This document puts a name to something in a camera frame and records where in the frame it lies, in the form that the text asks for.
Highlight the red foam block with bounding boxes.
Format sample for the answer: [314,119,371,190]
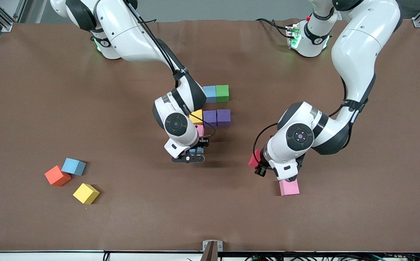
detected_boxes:
[248,149,264,168]

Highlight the purple foam block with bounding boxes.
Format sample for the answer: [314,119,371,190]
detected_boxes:
[217,109,231,127]
[203,110,218,128]

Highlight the green foam block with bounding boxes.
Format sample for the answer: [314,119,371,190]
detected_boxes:
[216,85,230,103]

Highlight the table cover mat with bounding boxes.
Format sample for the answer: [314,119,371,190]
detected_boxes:
[0,19,420,253]

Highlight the orange foam block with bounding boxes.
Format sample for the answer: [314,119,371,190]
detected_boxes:
[45,165,71,187]

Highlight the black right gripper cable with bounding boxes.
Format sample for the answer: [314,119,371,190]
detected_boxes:
[202,123,217,138]

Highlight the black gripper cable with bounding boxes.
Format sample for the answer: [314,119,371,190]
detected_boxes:
[202,123,217,138]
[252,123,280,157]

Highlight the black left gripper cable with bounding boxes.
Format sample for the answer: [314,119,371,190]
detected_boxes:
[252,123,280,157]

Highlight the grey metal bracket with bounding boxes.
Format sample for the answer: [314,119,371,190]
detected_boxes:
[201,240,223,261]

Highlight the black left arm base cable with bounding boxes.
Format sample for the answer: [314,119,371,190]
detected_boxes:
[255,17,290,38]

